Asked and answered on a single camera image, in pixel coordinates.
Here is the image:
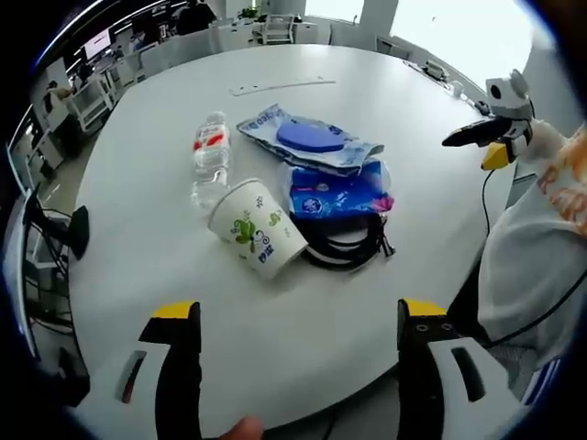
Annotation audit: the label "wall screen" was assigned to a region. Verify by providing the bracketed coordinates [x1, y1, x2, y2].
[83, 30, 113, 60]

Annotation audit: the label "person's blue striped trousers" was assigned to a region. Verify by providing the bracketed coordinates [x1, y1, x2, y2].
[520, 356, 564, 408]

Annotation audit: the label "blue tissue packet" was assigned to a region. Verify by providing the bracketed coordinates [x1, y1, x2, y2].
[276, 158, 396, 222]

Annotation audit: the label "person's left hand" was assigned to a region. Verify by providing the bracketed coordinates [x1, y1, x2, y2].
[219, 415, 265, 440]

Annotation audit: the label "white paper cup green print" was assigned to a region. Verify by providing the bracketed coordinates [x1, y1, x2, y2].
[206, 178, 310, 281]

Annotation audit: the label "person in white clothing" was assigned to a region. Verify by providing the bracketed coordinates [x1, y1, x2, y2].
[475, 158, 587, 363]

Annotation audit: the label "flat white strip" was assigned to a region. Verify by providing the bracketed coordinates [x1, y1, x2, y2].
[228, 78, 338, 98]

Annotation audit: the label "black office chair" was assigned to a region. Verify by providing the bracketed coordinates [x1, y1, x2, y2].
[67, 204, 91, 261]

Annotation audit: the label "white mesh chair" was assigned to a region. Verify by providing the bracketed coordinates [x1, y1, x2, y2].
[263, 13, 296, 46]

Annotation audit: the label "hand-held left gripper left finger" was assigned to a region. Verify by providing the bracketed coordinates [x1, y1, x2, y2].
[68, 300, 204, 440]

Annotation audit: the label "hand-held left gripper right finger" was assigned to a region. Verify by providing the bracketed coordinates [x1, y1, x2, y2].
[395, 297, 525, 440]

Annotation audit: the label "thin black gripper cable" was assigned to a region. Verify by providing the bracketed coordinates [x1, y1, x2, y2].
[480, 168, 587, 347]

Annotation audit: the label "clear plastic water bottle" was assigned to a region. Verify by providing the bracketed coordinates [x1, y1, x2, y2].
[189, 110, 233, 215]

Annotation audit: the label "wet wipes pack blue lid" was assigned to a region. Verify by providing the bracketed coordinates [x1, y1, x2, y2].
[236, 104, 386, 178]

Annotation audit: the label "white round table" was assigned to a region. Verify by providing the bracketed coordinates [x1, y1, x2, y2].
[68, 43, 538, 433]

